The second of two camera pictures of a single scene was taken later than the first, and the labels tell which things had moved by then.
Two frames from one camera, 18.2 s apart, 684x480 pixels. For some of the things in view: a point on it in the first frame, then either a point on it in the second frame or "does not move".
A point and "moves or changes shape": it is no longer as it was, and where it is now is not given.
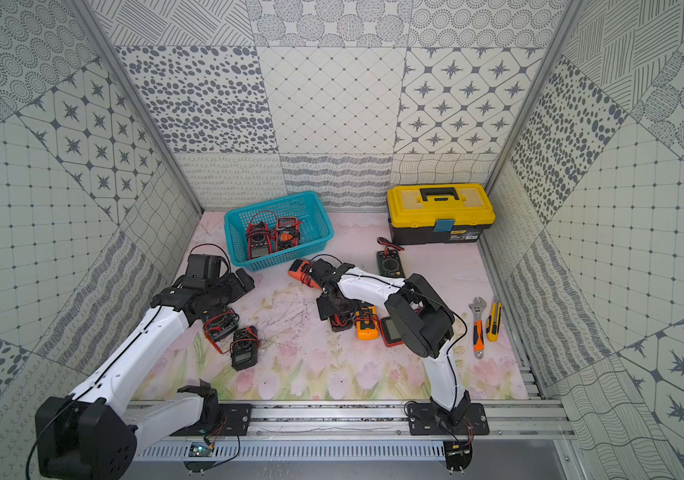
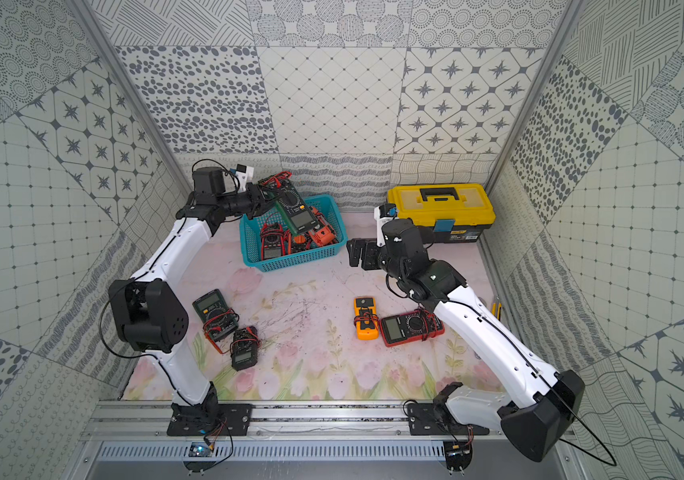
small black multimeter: x=243 y=349 does not move
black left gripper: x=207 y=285 → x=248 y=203
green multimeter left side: x=220 y=325 does not move
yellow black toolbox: x=444 y=213 does not move
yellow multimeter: x=367 y=321 does not move
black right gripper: x=325 y=311 → x=370 y=246
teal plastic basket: x=316 y=231 → x=331 y=206
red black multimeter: x=259 y=240 → x=275 y=241
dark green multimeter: x=389 y=261 moves or changes shape
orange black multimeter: x=287 y=233 → x=299 y=243
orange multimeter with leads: x=299 y=269 → x=325 y=233
